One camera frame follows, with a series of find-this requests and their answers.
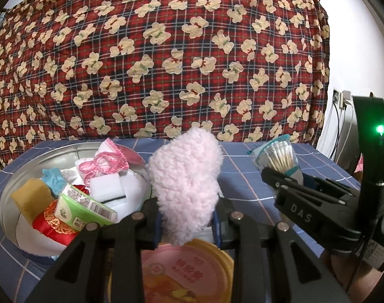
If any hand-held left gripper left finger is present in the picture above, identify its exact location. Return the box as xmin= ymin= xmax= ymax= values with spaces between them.
xmin=23 ymin=196 xmax=163 ymax=303

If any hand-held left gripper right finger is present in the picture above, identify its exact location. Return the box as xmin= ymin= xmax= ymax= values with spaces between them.
xmin=212 ymin=198 xmax=350 ymax=303

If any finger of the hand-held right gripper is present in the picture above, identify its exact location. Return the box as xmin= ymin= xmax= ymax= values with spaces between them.
xmin=261 ymin=167 xmax=338 ymax=208
xmin=303 ymin=174 xmax=362 ymax=201

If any cotton swab pack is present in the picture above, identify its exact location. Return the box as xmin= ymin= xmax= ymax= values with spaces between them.
xmin=250 ymin=134 xmax=305 ymax=185

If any pink fluffy cloth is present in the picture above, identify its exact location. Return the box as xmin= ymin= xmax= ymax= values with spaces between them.
xmin=147 ymin=128 xmax=224 ymax=247

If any white foam sponge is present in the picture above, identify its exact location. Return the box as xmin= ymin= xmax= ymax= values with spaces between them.
xmin=89 ymin=172 xmax=128 ymax=201

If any green tissue packet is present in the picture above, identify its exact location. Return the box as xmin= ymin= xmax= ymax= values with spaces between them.
xmin=54 ymin=183 xmax=118 ymax=232

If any white pink-trimmed cloth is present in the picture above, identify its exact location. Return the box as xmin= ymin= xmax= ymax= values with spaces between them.
xmin=74 ymin=138 xmax=130 ymax=180

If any red gold embroidered pouch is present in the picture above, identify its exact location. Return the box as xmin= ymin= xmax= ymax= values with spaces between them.
xmin=32 ymin=186 xmax=91 ymax=247

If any light blue cloth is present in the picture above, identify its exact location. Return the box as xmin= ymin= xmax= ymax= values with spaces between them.
xmin=41 ymin=168 xmax=68 ymax=196

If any yellow sponge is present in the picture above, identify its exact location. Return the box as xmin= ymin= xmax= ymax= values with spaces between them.
xmin=10 ymin=178 xmax=55 ymax=221

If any round silver metal tin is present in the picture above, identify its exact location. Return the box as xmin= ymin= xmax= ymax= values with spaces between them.
xmin=0 ymin=141 xmax=153 ymax=259

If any person's right forearm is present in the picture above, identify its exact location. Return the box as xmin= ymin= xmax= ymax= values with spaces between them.
xmin=329 ymin=251 xmax=384 ymax=303

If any blue checked bedsheet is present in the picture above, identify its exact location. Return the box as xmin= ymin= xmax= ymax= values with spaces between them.
xmin=0 ymin=137 xmax=362 ymax=303

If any pink gold-rimmed can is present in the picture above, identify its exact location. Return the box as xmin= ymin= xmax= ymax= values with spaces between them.
xmin=107 ymin=238 xmax=235 ymax=303

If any red plaid bear-print blanket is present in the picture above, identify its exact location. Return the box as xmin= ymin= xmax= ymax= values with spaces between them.
xmin=0 ymin=0 xmax=331 ymax=168

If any black cable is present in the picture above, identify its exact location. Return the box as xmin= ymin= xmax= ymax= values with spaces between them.
xmin=329 ymin=103 xmax=341 ymax=162

